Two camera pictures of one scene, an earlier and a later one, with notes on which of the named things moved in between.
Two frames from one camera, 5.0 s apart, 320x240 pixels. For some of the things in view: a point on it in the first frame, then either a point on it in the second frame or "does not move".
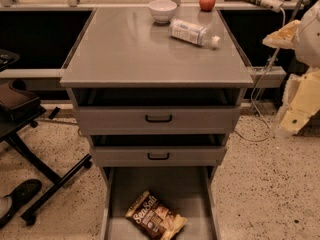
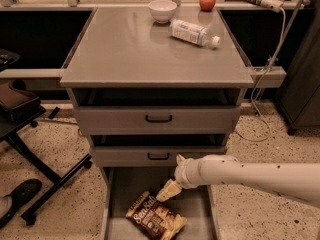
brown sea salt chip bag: x=156 y=220 does not move
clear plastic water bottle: x=193 y=33 does not move
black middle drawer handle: x=157 y=158 does not move
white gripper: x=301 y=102 -> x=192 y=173
